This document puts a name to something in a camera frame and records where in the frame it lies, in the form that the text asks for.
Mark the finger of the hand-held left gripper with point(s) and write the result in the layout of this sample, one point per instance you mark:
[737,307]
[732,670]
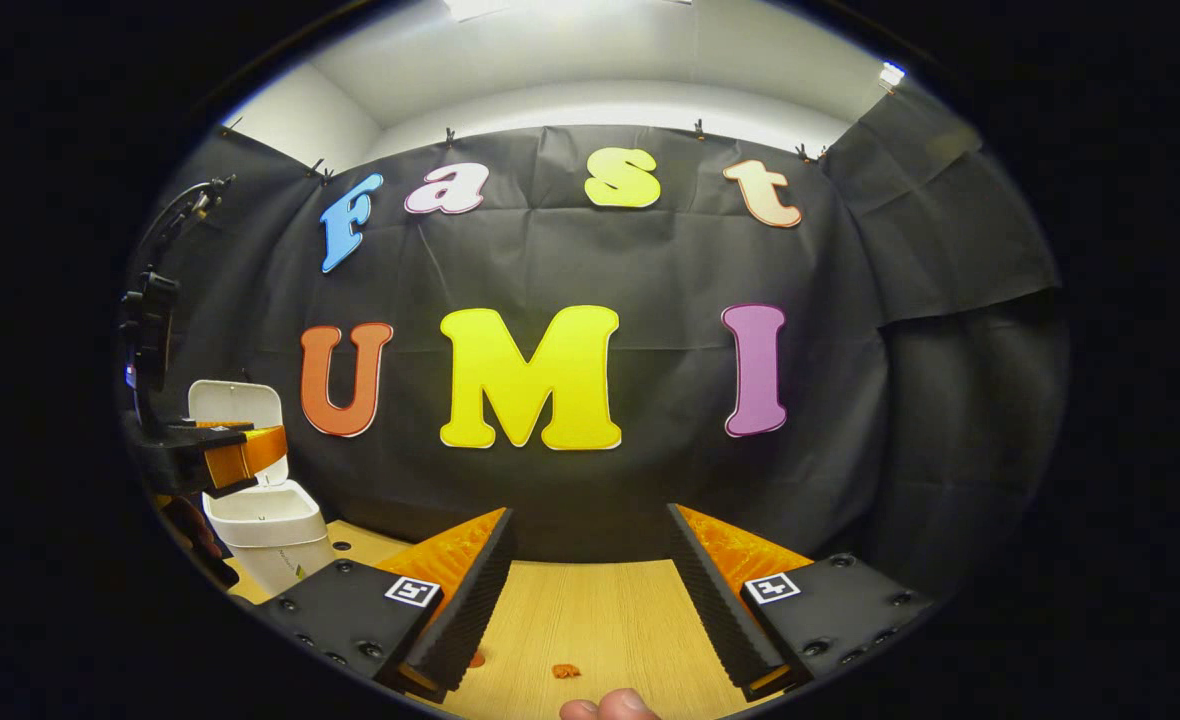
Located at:
[175,460]
[200,425]

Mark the small ceiling light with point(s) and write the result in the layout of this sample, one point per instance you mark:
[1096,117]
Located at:
[890,75]

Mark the orange paper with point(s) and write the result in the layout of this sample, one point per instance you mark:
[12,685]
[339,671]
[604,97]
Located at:
[565,671]

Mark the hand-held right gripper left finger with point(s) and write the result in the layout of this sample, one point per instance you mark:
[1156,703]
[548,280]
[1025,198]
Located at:
[350,610]

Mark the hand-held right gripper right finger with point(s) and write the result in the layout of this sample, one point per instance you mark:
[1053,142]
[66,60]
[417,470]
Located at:
[830,610]

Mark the white desktop garbage bin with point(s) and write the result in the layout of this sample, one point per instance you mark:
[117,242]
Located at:
[265,520]

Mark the wooden desktop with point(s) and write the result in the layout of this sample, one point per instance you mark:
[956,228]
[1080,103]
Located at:
[600,620]

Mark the black backdrop cloth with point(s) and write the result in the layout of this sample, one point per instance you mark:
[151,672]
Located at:
[650,260]

